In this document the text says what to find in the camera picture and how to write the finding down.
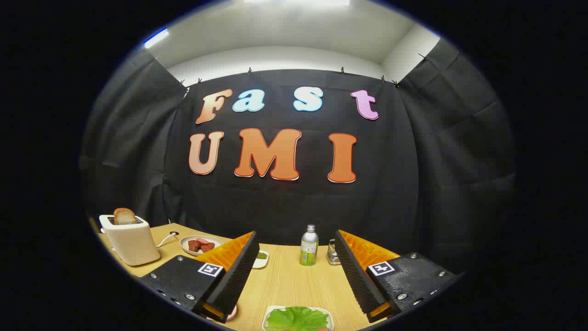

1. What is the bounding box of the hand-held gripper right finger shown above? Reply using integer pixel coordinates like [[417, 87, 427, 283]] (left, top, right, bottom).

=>
[[334, 229, 464, 324]]

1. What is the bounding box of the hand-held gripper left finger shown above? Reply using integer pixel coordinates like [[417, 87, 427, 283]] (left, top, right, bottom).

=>
[[139, 231, 260, 324]]

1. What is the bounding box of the green lettuce leaf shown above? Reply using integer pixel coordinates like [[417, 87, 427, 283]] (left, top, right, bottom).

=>
[[266, 307, 329, 331]]

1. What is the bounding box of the toasted bread slice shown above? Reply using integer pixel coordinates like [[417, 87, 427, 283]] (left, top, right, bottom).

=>
[[113, 208, 137, 225]]

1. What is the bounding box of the pink round plate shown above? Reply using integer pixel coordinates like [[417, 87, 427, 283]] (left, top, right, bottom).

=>
[[206, 304, 237, 322]]

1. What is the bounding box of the round beige meat plate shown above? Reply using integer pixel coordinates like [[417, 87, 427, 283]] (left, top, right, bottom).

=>
[[180, 235, 224, 256]]

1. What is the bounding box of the white square plate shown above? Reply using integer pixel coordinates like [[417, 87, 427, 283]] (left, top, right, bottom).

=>
[[262, 305, 334, 331]]

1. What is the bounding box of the green label metal bottle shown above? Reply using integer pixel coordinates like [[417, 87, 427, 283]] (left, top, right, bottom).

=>
[[300, 224, 319, 266]]

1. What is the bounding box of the black backdrop cloth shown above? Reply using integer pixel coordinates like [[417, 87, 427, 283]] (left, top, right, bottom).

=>
[[79, 38, 517, 276]]

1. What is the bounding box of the cream white toaster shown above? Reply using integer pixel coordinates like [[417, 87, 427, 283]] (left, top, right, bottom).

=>
[[99, 214, 161, 266]]

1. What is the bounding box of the ceiling light strip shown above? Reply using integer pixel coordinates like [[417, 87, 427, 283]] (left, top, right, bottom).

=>
[[143, 29, 170, 49]]

